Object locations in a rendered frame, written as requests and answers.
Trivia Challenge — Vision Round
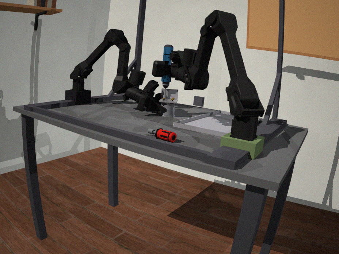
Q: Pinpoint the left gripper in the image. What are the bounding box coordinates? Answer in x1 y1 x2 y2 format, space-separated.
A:
152 61 184 81

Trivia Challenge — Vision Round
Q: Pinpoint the white shallow rectangular tray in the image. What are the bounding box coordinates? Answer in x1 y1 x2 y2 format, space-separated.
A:
173 110 234 137

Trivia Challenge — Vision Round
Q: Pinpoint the blue electric nut driver barrel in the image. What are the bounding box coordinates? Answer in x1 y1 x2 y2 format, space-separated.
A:
161 45 174 100

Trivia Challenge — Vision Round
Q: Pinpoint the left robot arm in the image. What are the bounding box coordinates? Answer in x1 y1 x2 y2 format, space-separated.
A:
169 10 265 141

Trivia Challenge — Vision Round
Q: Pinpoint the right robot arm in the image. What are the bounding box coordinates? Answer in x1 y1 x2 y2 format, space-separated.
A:
70 29 159 101

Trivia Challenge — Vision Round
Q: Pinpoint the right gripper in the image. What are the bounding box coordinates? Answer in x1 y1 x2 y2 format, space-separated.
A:
134 89 166 112

